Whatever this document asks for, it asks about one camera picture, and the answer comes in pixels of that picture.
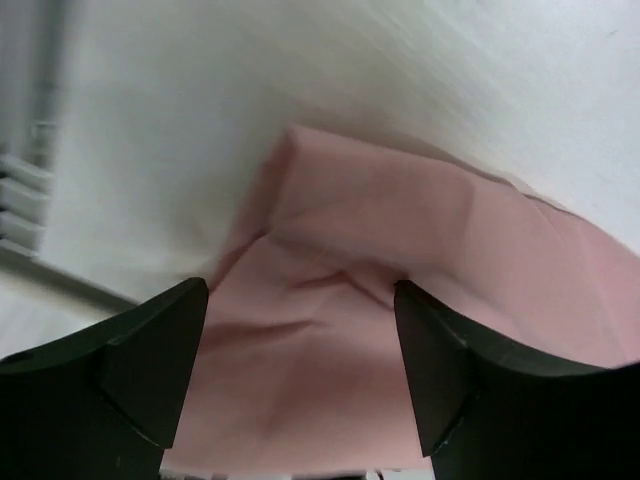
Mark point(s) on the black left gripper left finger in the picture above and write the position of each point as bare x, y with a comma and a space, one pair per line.
103, 402

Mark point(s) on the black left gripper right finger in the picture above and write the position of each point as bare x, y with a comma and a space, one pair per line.
489, 407

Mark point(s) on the pink trousers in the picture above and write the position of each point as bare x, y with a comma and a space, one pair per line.
380, 310

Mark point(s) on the aluminium left rail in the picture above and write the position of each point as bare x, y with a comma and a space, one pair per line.
32, 44

